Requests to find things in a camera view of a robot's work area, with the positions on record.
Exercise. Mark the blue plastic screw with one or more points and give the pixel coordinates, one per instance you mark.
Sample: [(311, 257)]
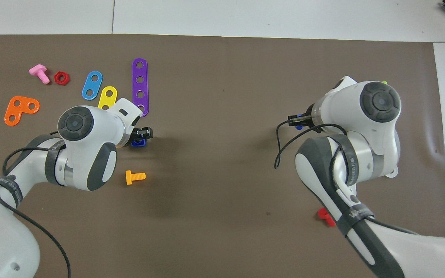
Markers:
[(299, 127)]

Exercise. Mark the pink plastic screw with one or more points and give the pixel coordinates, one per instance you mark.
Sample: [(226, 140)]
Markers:
[(38, 71)]

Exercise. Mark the purple four-hole plastic strip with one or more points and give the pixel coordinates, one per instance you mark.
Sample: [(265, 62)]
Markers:
[(140, 87)]

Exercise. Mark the blue two-hole plastic plate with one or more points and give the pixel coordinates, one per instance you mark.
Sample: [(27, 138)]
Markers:
[(92, 85)]

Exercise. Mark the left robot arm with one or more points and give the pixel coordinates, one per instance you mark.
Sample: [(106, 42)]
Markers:
[(87, 154)]

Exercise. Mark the orange angled three-hole plate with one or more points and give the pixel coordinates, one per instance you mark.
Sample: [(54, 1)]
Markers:
[(17, 109)]

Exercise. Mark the red plastic screw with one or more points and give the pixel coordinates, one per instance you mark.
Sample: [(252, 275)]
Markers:
[(326, 217)]

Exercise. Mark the yellow two-hole plastic plate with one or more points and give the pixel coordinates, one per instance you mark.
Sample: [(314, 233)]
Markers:
[(107, 99)]

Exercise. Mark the red plastic nut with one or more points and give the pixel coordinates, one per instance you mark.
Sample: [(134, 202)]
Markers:
[(57, 78)]

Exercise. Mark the orange plastic screw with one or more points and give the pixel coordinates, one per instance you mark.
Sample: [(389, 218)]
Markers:
[(133, 177)]

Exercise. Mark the blue plastic nut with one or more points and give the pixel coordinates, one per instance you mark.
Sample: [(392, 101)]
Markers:
[(138, 143)]

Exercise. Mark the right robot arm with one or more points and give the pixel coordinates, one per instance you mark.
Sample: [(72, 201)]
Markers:
[(377, 127)]

